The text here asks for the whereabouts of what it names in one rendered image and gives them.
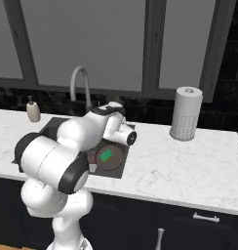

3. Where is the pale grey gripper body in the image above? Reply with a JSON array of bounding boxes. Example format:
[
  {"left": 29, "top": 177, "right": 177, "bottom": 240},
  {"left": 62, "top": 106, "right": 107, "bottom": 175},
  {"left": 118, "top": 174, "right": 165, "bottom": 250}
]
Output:
[{"left": 88, "top": 163, "right": 99, "bottom": 174}]

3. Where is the green sponge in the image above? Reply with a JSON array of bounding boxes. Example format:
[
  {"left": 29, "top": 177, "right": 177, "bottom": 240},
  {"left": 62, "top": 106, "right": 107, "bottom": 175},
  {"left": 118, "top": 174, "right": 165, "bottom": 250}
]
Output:
[{"left": 99, "top": 148, "right": 114, "bottom": 162}]

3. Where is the dark round pan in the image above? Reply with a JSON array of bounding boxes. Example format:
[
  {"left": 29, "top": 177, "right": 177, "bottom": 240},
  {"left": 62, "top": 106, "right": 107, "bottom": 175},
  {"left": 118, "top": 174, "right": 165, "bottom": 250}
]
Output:
[{"left": 86, "top": 143, "right": 126, "bottom": 172}]

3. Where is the dark sink basin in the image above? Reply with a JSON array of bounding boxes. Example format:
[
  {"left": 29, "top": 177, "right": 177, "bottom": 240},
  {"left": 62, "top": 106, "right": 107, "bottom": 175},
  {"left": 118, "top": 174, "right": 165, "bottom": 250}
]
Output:
[{"left": 11, "top": 116, "right": 137, "bottom": 180}]

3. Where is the dark cupboard door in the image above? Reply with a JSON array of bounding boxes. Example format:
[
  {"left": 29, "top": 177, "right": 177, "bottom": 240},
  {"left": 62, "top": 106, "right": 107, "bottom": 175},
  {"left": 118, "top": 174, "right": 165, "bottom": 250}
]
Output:
[{"left": 90, "top": 193, "right": 162, "bottom": 250}]

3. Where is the beige soap dispenser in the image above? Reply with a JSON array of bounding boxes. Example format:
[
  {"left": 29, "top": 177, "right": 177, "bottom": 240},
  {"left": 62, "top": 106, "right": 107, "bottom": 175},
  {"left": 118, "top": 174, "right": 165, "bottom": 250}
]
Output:
[{"left": 25, "top": 94, "right": 42, "bottom": 124}]

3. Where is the grey curved tap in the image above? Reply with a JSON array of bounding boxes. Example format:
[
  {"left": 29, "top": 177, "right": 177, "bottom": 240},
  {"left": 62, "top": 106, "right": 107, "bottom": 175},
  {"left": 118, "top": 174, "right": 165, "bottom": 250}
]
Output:
[{"left": 69, "top": 65, "right": 93, "bottom": 111}]

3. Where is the dark drawer front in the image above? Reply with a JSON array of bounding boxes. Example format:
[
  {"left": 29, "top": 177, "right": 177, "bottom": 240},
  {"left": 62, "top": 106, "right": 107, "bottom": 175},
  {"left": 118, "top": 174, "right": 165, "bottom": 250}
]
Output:
[{"left": 153, "top": 202, "right": 238, "bottom": 230}]

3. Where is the white paper towel roll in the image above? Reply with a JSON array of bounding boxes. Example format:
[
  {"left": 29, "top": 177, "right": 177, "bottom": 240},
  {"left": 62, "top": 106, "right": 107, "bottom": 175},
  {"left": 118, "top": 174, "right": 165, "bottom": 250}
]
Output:
[{"left": 169, "top": 86, "right": 204, "bottom": 143}]

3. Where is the grey framed window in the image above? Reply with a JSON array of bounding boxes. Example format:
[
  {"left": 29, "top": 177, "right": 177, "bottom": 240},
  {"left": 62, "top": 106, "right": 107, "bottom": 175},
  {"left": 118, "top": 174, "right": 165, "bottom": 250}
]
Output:
[{"left": 0, "top": 0, "right": 238, "bottom": 104}]

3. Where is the silver cupboard door handle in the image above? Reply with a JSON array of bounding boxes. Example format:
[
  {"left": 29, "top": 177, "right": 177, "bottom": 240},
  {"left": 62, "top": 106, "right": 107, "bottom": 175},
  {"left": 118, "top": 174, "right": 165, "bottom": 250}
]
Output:
[{"left": 155, "top": 228, "right": 166, "bottom": 250}]

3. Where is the silver drawer handle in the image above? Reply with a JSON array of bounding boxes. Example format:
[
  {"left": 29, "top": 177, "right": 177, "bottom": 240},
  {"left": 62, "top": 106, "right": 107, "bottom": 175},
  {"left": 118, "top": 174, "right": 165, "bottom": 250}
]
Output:
[{"left": 192, "top": 211, "right": 221, "bottom": 224}]

